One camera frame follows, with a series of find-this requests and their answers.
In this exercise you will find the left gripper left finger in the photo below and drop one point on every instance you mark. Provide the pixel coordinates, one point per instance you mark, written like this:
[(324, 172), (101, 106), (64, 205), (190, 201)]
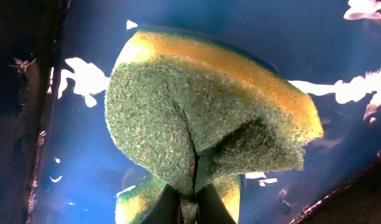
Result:
[(167, 209)]

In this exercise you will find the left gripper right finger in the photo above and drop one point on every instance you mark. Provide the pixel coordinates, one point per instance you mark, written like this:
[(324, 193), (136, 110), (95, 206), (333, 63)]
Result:
[(211, 208)]

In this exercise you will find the green yellow sponge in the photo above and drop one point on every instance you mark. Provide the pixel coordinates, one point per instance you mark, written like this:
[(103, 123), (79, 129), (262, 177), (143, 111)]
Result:
[(194, 112)]

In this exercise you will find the blue water tray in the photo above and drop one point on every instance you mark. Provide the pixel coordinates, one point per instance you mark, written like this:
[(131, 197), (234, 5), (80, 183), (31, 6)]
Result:
[(330, 50)]

